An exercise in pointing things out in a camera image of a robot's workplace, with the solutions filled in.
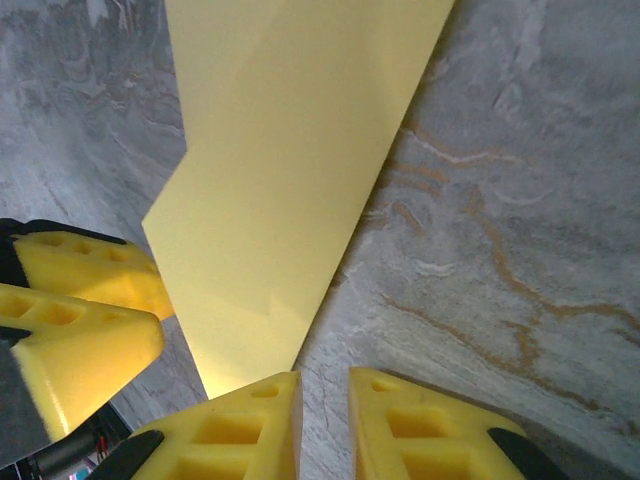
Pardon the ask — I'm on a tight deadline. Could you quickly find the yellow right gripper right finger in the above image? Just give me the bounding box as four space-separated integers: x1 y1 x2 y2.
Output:
348 367 571 480

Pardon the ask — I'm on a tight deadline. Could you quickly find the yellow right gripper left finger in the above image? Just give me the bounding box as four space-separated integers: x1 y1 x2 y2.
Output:
99 370 304 480

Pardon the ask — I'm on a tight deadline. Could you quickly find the yellow square paper sheet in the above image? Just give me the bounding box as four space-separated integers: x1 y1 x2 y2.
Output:
142 0 457 401

